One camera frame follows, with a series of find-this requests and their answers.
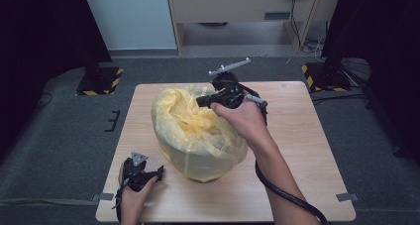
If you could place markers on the person's left hand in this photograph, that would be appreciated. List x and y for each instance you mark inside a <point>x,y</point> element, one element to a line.
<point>133,202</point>

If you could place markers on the gray tape piece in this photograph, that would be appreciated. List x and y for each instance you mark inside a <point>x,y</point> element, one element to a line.
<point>346,197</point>
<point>105,197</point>

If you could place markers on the black stand with striped base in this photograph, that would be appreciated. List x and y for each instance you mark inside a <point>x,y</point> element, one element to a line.
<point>325,76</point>
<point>99,81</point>

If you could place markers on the black curtain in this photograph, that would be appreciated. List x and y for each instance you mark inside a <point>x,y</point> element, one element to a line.
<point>39,36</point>
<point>379,26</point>

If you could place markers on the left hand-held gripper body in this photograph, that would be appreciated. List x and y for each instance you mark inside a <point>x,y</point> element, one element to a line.
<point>135,175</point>

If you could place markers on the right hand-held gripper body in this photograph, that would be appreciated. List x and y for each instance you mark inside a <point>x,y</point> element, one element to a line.
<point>229,92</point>

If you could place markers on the yellow plastic bag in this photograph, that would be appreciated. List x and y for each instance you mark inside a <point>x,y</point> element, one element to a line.
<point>198,145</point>

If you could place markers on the light wooden desk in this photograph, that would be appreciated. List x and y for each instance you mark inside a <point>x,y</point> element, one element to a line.
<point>231,3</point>

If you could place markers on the person's right hand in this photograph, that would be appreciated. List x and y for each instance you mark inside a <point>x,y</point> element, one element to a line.
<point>246,122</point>

